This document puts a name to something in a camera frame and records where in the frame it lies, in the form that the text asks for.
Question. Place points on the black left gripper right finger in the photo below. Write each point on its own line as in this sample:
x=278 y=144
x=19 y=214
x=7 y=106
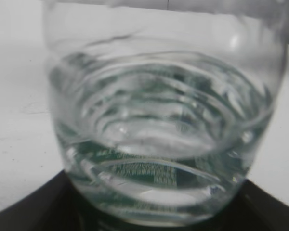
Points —
x=253 y=209

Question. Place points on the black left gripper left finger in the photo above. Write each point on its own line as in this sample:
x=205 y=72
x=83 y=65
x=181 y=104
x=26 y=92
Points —
x=52 y=207

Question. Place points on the clear cestbon water bottle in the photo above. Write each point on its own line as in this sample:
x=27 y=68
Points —
x=159 y=106

